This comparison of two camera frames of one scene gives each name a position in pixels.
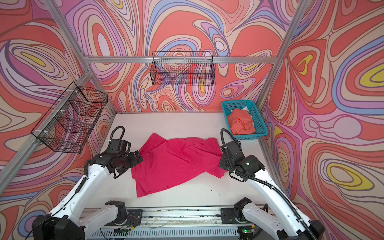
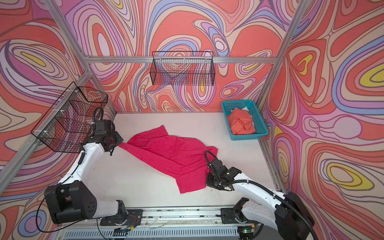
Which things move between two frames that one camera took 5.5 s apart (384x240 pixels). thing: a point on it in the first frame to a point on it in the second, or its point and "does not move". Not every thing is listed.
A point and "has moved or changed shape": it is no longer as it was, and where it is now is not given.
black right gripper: x=223 y=163 to x=209 y=181
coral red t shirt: x=241 y=122 does not move
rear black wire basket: x=182 y=68 does not move
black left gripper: x=135 y=160 to x=119 y=137
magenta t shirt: x=166 y=163 has moved or changed shape
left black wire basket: x=70 y=122 does not move
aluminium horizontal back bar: x=180 y=59 does not move
